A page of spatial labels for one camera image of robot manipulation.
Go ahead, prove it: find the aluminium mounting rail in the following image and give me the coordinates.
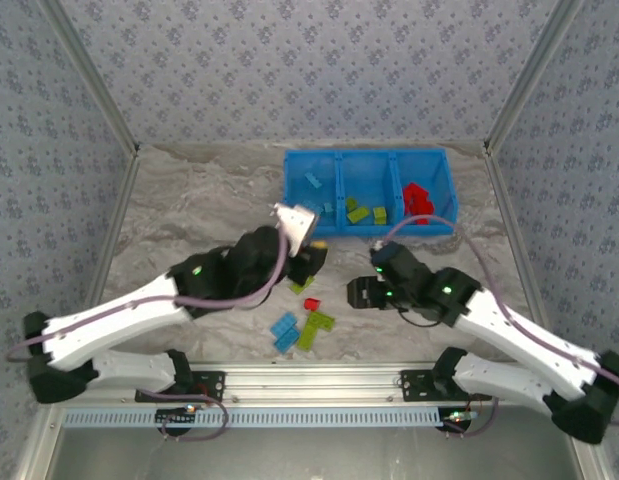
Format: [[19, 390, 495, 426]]
[[43, 362, 495, 406]]

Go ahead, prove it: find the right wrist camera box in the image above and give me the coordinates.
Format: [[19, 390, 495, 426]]
[[368, 241, 425, 281]]

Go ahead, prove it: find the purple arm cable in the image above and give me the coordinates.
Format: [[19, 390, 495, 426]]
[[6, 204, 290, 444], [371, 215, 619, 440]]

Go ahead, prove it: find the small circuit board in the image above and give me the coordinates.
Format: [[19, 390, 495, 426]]
[[155, 407, 198, 431], [441, 407, 478, 434]]

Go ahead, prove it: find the aluminium frame post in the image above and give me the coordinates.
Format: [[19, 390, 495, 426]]
[[11, 404, 65, 480], [36, 0, 143, 157], [571, 434, 613, 480], [481, 0, 588, 156]]

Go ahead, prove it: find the slotted pale cable duct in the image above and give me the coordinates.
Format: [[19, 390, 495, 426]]
[[62, 405, 445, 429]]

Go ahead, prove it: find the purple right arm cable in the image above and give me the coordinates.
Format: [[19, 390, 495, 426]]
[[371, 215, 619, 440]]

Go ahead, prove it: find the aluminium table side rail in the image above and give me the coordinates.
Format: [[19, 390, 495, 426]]
[[63, 149, 143, 369], [483, 149, 548, 314]]

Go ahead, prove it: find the blue lego plate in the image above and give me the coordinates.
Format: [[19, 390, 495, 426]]
[[269, 312, 299, 339], [273, 329, 300, 355]]

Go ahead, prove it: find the thin black wire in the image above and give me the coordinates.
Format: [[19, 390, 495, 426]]
[[396, 307, 443, 329]]

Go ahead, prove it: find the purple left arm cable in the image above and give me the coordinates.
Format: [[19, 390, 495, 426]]
[[6, 204, 290, 444]]

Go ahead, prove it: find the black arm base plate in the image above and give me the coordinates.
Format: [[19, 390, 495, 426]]
[[134, 369, 228, 404], [399, 368, 490, 403]]

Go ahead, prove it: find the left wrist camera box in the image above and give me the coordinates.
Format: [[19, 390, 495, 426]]
[[271, 201, 320, 259]]

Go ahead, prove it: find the blue three-compartment bin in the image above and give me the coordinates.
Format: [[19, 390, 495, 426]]
[[282, 148, 460, 238]]

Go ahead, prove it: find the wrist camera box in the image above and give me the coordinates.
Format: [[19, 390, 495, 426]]
[[368, 241, 425, 281], [271, 201, 320, 259]]

